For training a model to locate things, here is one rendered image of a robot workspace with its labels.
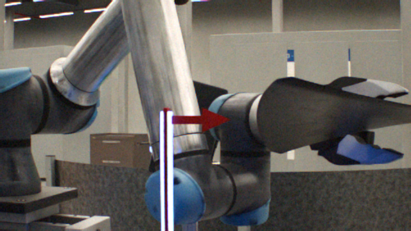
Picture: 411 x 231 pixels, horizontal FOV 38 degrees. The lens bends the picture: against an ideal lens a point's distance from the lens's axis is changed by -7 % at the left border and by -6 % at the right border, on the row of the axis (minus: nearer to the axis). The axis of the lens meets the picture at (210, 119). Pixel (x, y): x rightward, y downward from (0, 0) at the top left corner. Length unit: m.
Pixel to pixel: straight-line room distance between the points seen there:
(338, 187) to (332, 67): 4.40
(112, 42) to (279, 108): 0.54
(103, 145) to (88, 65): 6.46
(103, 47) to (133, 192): 1.61
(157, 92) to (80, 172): 2.08
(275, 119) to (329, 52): 6.23
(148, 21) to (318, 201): 1.74
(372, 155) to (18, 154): 0.65
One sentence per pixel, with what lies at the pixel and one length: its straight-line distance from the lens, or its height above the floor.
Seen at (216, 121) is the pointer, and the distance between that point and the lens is 0.62.
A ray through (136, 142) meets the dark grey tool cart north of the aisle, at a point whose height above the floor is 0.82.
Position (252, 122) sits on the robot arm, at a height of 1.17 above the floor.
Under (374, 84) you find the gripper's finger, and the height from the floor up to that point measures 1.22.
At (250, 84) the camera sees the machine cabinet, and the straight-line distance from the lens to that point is 7.12.
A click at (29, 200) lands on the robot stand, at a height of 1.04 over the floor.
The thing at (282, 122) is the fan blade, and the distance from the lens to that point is 0.66.
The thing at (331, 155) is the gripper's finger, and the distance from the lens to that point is 0.77.
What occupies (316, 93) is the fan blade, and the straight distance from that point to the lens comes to 0.55.
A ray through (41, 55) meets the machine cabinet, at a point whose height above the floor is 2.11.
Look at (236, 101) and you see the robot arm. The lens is 0.91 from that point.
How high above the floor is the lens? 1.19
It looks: 1 degrees down
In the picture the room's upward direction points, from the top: straight up
